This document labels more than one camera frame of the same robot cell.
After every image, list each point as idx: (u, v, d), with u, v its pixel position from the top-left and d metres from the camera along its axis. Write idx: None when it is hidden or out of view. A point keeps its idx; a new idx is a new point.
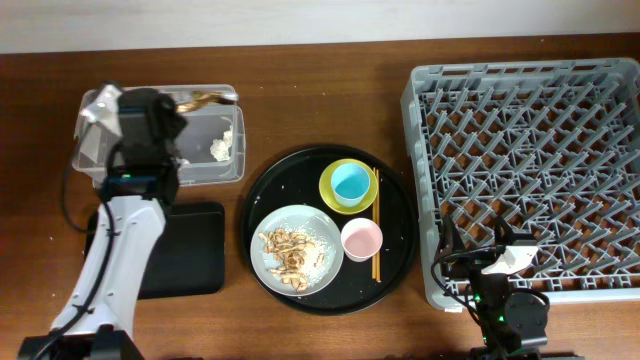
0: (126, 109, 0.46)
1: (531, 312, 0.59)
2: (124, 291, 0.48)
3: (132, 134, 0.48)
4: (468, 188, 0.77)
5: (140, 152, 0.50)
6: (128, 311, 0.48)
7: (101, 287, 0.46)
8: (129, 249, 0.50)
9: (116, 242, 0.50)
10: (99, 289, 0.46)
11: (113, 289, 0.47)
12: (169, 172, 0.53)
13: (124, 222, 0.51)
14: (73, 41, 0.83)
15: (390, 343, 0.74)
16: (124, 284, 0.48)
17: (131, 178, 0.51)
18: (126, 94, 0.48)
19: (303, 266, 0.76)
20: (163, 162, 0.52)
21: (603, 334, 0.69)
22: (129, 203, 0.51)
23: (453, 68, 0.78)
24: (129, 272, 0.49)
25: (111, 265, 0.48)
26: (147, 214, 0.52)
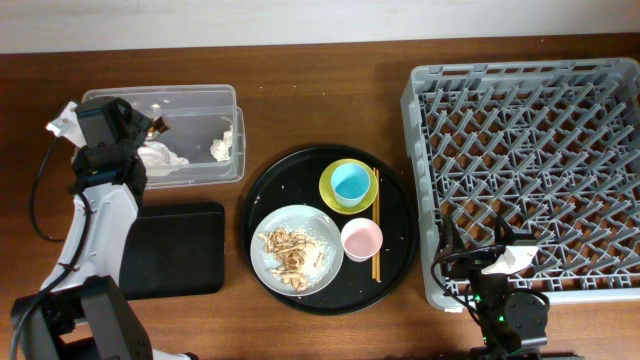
0: (86, 109, 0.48)
1: (533, 312, 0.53)
2: (108, 254, 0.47)
3: (95, 132, 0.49)
4: (469, 188, 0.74)
5: (105, 152, 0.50)
6: (114, 271, 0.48)
7: (85, 249, 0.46)
8: (107, 224, 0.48)
9: (92, 218, 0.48)
10: (82, 251, 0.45)
11: (96, 250, 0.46)
12: (135, 168, 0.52)
13: (98, 202, 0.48)
14: (80, 41, 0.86)
15: (390, 344, 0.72)
16: (106, 254, 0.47)
17: (98, 174, 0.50)
18: (83, 102, 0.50)
19: (303, 266, 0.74)
20: (128, 157, 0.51)
21: (592, 333, 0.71)
22: (101, 186, 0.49)
23: (454, 67, 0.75)
24: (109, 242, 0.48)
25: (90, 240, 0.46)
26: (124, 196, 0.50)
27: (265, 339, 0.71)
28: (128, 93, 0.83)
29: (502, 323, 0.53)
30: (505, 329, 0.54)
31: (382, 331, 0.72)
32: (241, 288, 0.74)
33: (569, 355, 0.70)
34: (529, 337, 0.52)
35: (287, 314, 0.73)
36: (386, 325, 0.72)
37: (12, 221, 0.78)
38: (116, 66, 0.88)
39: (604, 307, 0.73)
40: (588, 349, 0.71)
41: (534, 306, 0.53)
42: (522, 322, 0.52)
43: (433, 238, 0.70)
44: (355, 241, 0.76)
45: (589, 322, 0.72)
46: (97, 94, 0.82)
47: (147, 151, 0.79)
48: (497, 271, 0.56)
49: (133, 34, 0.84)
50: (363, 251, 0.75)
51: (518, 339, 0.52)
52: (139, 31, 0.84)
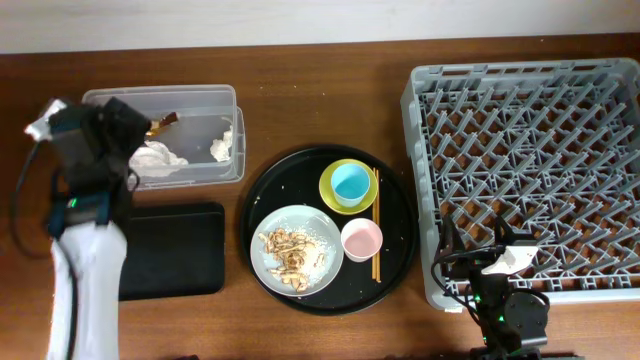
0: (61, 125, 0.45)
1: (532, 313, 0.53)
2: (103, 329, 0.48)
3: (73, 149, 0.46)
4: (469, 188, 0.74)
5: (84, 172, 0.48)
6: (111, 339, 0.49)
7: (78, 336, 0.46)
8: (96, 290, 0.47)
9: (80, 287, 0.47)
10: (76, 339, 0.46)
11: (90, 339, 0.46)
12: (116, 191, 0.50)
13: (83, 261, 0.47)
14: (80, 41, 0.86)
15: (390, 344, 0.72)
16: (100, 330, 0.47)
17: (77, 201, 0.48)
18: (57, 112, 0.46)
19: (303, 266, 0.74)
20: (110, 177, 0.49)
21: (592, 332, 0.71)
22: (83, 240, 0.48)
23: (454, 68, 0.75)
24: (102, 309, 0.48)
25: (83, 323, 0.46)
26: (107, 243, 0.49)
27: (265, 339, 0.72)
28: (128, 93, 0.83)
29: (502, 324, 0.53)
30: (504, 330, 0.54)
31: (382, 332, 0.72)
32: (241, 288, 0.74)
33: (569, 355, 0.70)
34: (529, 337, 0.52)
35: (287, 314, 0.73)
36: (386, 325, 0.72)
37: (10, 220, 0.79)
38: (115, 67, 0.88)
39: (604, 307, 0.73)
40: (588, 349, 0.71)
41: (534, 308, 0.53)
42: (522, 322, 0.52)
43: (433, 239, 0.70)
44: (355, 241, 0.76)
45: (589, 322, 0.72)
46: (96, 94, 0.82)
47: (147, 151, 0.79)
48: (497, 271, 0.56)
49: (132, 34, 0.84)
50: (363, 252, 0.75)
51: (518, 340, 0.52)
52: (139, 31, 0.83)
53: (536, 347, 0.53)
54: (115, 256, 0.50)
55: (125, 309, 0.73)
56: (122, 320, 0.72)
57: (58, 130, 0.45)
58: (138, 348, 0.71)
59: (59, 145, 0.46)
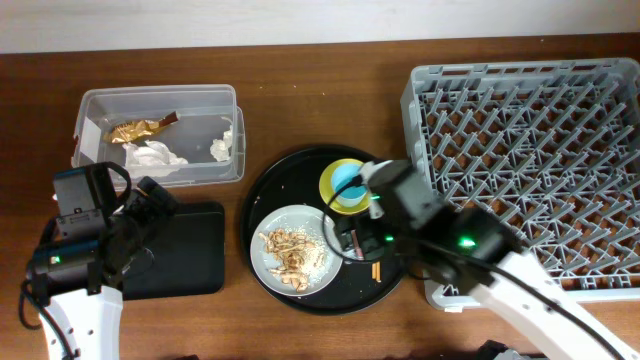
0: (64, 172, 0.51)
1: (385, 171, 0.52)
2: None
3: (74, 197, 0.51)
4: (469, 188, 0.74)
5: (79, 220, 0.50)
6: None
7: None
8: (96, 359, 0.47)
9: None
10: None
11: None
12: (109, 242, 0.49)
13: (78, 336, 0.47)
14: (78, 41, 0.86)
15: (392, 344, 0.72)
16: None
17: (63, 253, 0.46)
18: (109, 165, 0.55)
19: (303, 266, 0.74)
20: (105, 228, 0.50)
21: None
22: (72, 315, 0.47)
23: (454, 68, 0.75)
24: None
25: None
26: (98, 310, 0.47)
27: (265, 339, 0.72)
28: (127, 93, 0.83)
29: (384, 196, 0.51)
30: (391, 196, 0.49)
31: (381, 332, 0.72)
32: (241, 288, 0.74)
33: None
34: (405, 187, 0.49)
35: (287, 314, 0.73)
36: (387, 325, 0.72)
37: (7, 221, 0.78)
38: (115, 66, 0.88)
39: (605, 307, 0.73)
40: None
41: (393, 167, 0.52)
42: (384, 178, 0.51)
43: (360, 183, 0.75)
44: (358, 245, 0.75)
45: None
46: (96, 94, 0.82)
47: (147, 151, 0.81)
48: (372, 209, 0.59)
49: (132, 33, 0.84)
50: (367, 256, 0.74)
51: (398, 188, 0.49)
52: (139, 31, 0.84)
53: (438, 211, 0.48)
54: (113, 313, 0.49)
55: (126, 309, 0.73)
56: (122, 321, 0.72)
57: (64, 176, 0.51)
58: (138, 348, 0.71)
59: (60, 194, 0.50)
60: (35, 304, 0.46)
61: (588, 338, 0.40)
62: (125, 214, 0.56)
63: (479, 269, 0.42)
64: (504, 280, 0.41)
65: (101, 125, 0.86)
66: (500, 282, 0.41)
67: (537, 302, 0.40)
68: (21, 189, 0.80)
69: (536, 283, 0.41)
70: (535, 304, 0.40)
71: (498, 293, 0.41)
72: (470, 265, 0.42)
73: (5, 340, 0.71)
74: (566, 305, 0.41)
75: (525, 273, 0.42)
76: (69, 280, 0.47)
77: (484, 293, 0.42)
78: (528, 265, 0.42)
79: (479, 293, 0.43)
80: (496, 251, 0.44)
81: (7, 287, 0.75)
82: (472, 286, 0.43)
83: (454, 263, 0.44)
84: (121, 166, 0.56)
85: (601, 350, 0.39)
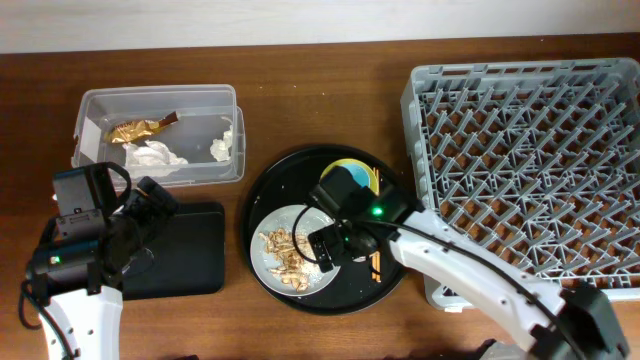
0: (64, 172, 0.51)
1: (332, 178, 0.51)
2: None
3: (75, 197, 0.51)
4: (469, 188, 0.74)
5: (79, 220, 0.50)
6: None
7: None
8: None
9: None
10: None
11: None
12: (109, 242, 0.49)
13: (78, 336, 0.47)
14: (78, 41, 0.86)
15: (391, 344, 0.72)
16: None
17: (62, 253, 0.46)
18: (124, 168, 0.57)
19: (304, 266, 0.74)
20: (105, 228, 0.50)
21: None
22: (72, 314, 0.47)
23: (454, 67, 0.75)
24: None
25: None
26: (98, 310, 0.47)
27: (265, 339, 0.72)
28: (127, 93, 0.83)
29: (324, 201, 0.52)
30: (324, 196, 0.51)
31: (381, 331, 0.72)
32: (241, 288, 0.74)
33: None
34: (327, 185, 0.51)
35: (287, 314, 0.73)
36: (387, 325, 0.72)
37: (7, 221, 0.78)
38: (115, 66, 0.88)
39: None
40: None
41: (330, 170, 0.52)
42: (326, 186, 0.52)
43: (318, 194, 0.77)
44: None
45: None
46: (97, 94, 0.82)
47: (148, 151, 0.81)
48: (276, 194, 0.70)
49: (132, 34, 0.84)
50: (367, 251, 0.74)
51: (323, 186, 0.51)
52: (139, 31, 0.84)
53: (355, 187, 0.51)
54: (113, 313, 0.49)
55: (126, 309, 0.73)
56: (122, 321, 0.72)
57: (64, 177, 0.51)
58: (138, 348, 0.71)
59: (60, 194, 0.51)
60: (35, 304, 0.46)
61: (481, 269, 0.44)
62: (125, 214, 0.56)
63: (389, 228, 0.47)
64: (406, 232, 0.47)
65: (101, 125, 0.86)
66: (407, 235, 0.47)
67: (433, 243, 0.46)
68: (20, 189, 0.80)
69: (431, 229, 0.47)
70: (430, 246, 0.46)
71: (403, 243, 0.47)
72: (382, 227, 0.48)
73: (5, 340, 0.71)
74: (461, 244, 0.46)
75: (425, 222, 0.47)
76: (69, 280, 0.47)
77: (395, 248, 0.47)
78: (427, 216, 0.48)
79: (394, 251, 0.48)
80: (409, 213, 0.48)
81: (7, 287, 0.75)
82: (387, 246, 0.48)
83: (372, 231, 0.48)
84: (121, 166, 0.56)
85: (491, 278, 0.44)
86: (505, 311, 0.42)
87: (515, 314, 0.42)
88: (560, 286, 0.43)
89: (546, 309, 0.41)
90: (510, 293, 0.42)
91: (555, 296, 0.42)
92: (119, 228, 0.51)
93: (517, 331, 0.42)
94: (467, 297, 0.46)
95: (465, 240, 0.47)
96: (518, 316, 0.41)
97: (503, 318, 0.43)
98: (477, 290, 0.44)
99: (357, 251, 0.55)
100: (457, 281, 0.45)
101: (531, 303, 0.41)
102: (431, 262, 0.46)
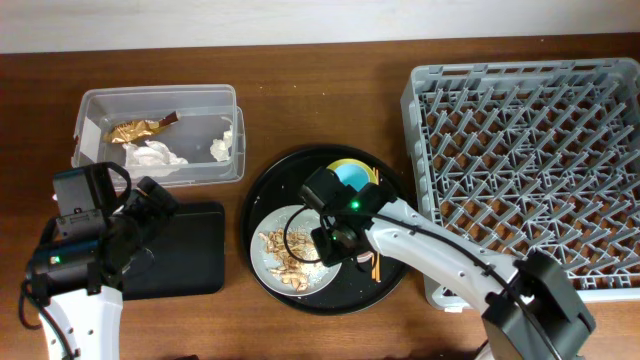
0: (65, 172, 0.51)
1: (317, 179, 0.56)
2: None
3: (75, 198, 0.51)
4: (469, 188, 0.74)
5: (79, 221, 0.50)
6: None
7: None
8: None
9: None
10: None
11: None
12: (108, 242, 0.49)
13: (78, 336, 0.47)
14: (77, 41, 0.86)
15: (391, 343, 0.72)
16: None
17: (62, 252, 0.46)
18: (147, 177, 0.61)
19: (304, 266, 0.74)
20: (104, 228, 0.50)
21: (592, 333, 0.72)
22: (72, 314, 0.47)
23: (453, 67, 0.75)
24: None
25: None
26: (99, 310, 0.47)
27: (266, 339, 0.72)
28: (127, 93, 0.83)
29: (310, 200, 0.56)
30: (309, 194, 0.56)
31: (381, 331, 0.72)
32: (241, 288, 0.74)
33: None
34: (311, 185, 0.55)
35: (287, 314, 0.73)
36: (387, 325, 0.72)
37: (7, 221, 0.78)
38: (115, 66, 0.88)
39: (605, 307, 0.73)
40: (589, 348, 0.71)
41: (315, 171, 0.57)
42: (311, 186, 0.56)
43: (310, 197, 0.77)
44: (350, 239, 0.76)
45: None
46: (97, 94, 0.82)
47: (148, 151, 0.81)
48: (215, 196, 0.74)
49: (132, 34, 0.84)
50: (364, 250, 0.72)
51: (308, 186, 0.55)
52: (139, 31, 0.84)
53: (338, 186, 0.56)
54: (114, 313, 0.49)
55: (125, 309, 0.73)
56: (122, 321, 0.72)
57: (64, 177, 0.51)
58: (138, 348, 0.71)
59: (60, 194, 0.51)
60: (35, 304, 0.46)
61: (442, 246, 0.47)
62: (125, 214, 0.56)
63: (366, 218, 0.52)
64: (379, 220, 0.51)
65: (101, 125, 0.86)
66: (380, 224, 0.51)
67: (401, 228, 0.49)
68: (20, 189, 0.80)
69: (400, 215, 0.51)
70: (399, 230, 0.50)
71: (375, 230, 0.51)
72: (359, 218, 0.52)
73: (4, 340, 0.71)
74: (427, 227, 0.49)
75: (396, 211, 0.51)
76: (69, 280, 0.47)
77: (370, 237, 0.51)
78: (399, 206, 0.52)
79: (369, 240, 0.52)
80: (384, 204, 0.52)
81: (7, 286, 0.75)
82: (365, 238, 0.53)
83: (352, 223, 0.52)
84: (121, 166, 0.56)
85: (451, 254, 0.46)
86: (463, 282, 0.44)
87: (471, 284, 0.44)
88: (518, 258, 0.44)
89: (500, 277, 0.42)
90: (466, 265, 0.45)
91: (511, 266, 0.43)
92: (119, 228, 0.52)
93: (475, 301, 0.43)
94: (435, 275, 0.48)
95: (433, 224, 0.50)
96: (474, 286, 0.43)
97: (463, 291, 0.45)
98: (439, 265, 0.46)
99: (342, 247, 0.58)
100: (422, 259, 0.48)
101: (486, 273, 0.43)
102: (401, 246, 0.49)
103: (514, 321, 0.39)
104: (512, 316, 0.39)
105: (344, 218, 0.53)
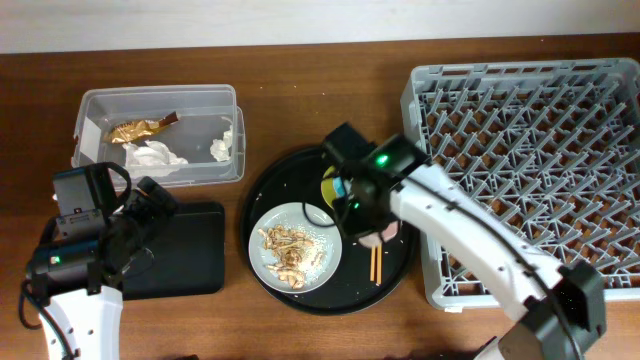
0: (65, 172, 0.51)
1: (338, 135, 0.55)
2: None
3: (75, 197, 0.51)
4: (469, 188, 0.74)
5: (79, 221, 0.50)
6: None
7: None
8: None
9: None
10: None
11: None
12: (108, 242, 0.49)
13: (78, 336, 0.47)
14: (77, 41, 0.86)
15: (392, 343, 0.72)
16: None
17: (62, 252, 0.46)
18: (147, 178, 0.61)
19: (301, 264, 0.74)
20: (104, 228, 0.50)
21: None
22: (73, 314, 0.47)
23: (453, 67, 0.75)
24: None
25: None
26: (99, 309, 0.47)
27: (265, 339, 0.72)
28: (127, 93, 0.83)
29: (337, 156, 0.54)
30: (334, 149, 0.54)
31: (381, 332, 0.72)
32: (241, 288, 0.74)
33: None
34: (333, 140, 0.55)
35: (287, 314, 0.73)
36: (387, 325, 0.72)
37: (6, 221, 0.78)
38: (115, 66, 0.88)
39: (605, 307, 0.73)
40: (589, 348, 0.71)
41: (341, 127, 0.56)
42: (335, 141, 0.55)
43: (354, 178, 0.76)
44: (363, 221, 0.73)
45: None
46: (97, 94, 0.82)
47: (148, 151, 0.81)
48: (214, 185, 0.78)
49: (133, 34, 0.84)
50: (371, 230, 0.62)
51: (328, 141, 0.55)
52: (139, 31, 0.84)
53: (360, 143, 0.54)
54: (114, 313, 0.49)
55: (125, 309, 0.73)
56: (122, 321, 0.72)
57: (64, 177, 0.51)
58: (138, 348, 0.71)
59: (60, 194, 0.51)
60: (35, 304, 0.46)
61: (482, 232, 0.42)
62: (125, 215, 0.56)
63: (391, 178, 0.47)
64: (410, 185, 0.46)
65: (101, 125, 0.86)
66: (410, 190, 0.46)
67: (438, 200, 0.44)
68: (21, 189, 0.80)
69: (437, 187, 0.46)
70: (435, 202, 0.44)
71: (405, 195, 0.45)
72: (383, 175, 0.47)
73: (4, 339, 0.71)
74: (466, 205, 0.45)
75: (429, 178, 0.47)
76: (69, 280, 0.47)
77: (396, 200, 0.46)
78: (434, 173, 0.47)
79: (393, 203, 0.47)
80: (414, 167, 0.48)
81: (7, 286, 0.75)
82: (388, 201, 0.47)
83: (372, 180, 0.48)
84: (121, 167, 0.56)
85: (492, 243, 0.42)
86: (501, 278, 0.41)
87: (511, 282, 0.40)
88: (560, 264, 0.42)
89: (543, 283, 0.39)
90: (510, 263, 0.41)
91: (554, 272, 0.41)
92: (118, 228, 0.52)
93: (509, 301, 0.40)
94: (463, 258, 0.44)
95: (470, 202, 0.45)
96: (513, 284, 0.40)
97: (496, 284, 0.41)
98: (476, 253, 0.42)
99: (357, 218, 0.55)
100: (456, 243, 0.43)
101: (529, 274, 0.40)
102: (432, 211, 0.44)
103: (549, 327, 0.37)
104: (548, 325, 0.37)
105: (364, 173, 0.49)
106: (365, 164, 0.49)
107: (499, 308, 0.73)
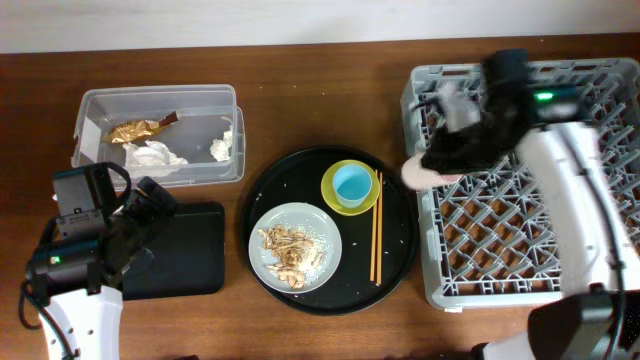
0: (65, 172, 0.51)
1: (514, 64, 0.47)
2: None
3: (75, 197, 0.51)
4: (469, 188, 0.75)
5: (79, 220, 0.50)
6: None
7: None
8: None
9: None
10: None
11: None
12: (108, 242, 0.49)
13: (78, 336, 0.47)
14: (77, 41, 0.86)
15: (392, 344, 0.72)
16: None
17: (62, 253, 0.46)
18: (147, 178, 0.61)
19: (301, 264, 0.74)
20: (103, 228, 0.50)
21: None
22: (73, 315, 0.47)
23: (454, 67, 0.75)
24: None
25: None
26: (99, 310, 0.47)
27: (265, 339, 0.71)
28: (127, 93, 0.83)
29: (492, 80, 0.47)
30: (494, 76, 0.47)
31: (382, 332, 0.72)
32: (241, 288, 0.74)
33: None
34: (504, 62, 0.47)
35: (287, 314, 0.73)
36: (387, 325, 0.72)
37: (7, 221, 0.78)
38: (115, 67, 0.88)
39: None
40: None
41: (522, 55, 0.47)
42: (497, 67, 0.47)
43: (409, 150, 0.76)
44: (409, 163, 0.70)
45: None
46: (97, 94, 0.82)
47: (148, 151, 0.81)
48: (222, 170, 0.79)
49: (133, 34, 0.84)
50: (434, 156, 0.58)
51: (498, 55, 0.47)
52: (139, 31, 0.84)
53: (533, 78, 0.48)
54: (113, 313, 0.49)
55: (125, 309, 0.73)
56: (122, 321, 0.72)
57: (64, 177, 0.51)
58: (138, 348, 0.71)
59: (60, 194, 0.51)
60: (35, 304, 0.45)
61: (595, 208, 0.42)
62: (125, 214, 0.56)
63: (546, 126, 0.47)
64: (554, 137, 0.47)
65: (101, 125, 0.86)
66: (550, 136, 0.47)
67: (572, 163, 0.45)
68: (21, 189, 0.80)
69: (579, 151, 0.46)
70: (569, 164, 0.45)
71: (552, 142, 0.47)
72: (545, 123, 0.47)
73: (4, 339, 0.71)
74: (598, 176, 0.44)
75: (582, 138, 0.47)
76: (69, 280, 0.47)
77: (539, 148, 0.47)
78: (586, 135, 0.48)
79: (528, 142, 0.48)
80: (572, 116, 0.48)
81: (8, 285, 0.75)
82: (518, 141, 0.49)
83: (526, 115, 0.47)
84: (121, 167, 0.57)
85: (603, 224, 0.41)
86: (585, 253, 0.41)
87: (593, 261, 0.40)
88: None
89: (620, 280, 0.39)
90: (603, 244, 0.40)
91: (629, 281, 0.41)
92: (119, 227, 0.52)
93: (579, 269, 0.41)
94: (560, 218, 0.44)
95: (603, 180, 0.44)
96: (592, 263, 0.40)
97: (576, 254, 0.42)
98: (576, 218, 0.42)
99: (453, 154, 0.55)
100: (564, 200, 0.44)
101: (614, 266, 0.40)
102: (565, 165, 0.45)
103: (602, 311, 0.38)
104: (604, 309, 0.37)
105: (521, 101, 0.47)
106: (526, 90, 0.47)
107: (499, 309, 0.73)
